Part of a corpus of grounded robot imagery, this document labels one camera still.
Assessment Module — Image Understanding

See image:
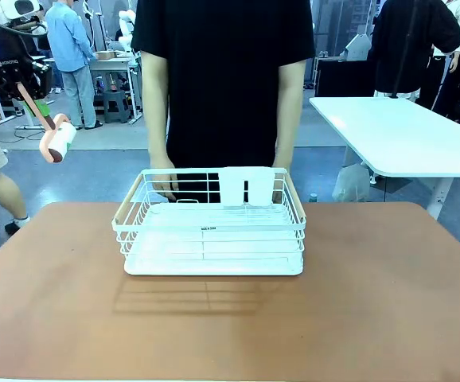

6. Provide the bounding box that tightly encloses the black Robotiq left gripper body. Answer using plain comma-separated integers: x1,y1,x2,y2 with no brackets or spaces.
0,51,53,101

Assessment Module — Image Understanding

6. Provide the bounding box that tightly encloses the pink-handled white lint roller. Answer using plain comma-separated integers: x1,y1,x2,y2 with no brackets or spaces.
16,83,77,164

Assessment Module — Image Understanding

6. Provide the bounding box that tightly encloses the person left forearm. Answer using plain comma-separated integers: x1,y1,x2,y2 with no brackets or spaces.
273,59,308,170

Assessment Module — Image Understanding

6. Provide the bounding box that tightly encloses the person right forearm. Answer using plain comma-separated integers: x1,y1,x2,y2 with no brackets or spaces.
139,50,175,166

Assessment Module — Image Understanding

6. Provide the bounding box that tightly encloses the person right hand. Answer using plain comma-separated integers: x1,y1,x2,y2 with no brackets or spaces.
149,155,181,202

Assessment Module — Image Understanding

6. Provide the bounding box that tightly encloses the person left hand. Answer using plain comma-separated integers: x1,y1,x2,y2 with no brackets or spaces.
271,158,294,205

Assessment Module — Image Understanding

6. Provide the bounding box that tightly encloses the bystander in blue shirt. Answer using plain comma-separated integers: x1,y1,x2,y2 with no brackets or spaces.
45,0,104,131

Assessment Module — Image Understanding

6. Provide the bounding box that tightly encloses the grey plastic stool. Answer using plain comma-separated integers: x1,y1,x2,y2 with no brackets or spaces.
102,90,131,124

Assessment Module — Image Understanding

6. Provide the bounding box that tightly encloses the background workbench desk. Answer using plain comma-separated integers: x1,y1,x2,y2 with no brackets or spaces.
89,54,144,121

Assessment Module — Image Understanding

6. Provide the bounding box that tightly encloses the person torso black t-shirt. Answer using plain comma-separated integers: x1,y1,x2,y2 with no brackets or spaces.
131,0,317,205

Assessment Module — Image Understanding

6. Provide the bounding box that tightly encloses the white plastic cutlery holder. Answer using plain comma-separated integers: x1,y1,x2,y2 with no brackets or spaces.
219,166,276,209

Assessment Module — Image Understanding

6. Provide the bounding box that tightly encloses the white plastic drip tray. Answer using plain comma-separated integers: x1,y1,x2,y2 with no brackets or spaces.
123,201,306,277

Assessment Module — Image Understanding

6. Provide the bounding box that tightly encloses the black partition panel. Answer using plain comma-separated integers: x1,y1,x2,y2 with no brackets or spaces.
314,57,376,98

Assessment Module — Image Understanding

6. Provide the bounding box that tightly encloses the translucent plastic bag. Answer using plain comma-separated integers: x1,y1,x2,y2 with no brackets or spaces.
331,162,372,204

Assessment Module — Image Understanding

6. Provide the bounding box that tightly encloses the white grey machine housing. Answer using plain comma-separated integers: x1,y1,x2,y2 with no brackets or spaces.
338,33,373,62

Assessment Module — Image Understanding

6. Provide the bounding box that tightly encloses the white side table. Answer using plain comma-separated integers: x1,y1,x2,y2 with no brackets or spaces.
308,96,460,220

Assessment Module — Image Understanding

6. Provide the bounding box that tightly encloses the bystander in black clothes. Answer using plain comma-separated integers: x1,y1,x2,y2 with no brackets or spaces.
372,0,460,101

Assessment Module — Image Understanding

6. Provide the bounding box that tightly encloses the bystander in white shirt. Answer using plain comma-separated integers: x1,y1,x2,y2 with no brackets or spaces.
417,0,460,113

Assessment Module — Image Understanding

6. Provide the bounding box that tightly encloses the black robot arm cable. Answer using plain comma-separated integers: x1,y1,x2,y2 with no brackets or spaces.
0,10,49,39

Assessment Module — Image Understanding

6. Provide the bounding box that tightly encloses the white wire dish rack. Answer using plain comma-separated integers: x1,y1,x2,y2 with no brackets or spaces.
111,167,308,256

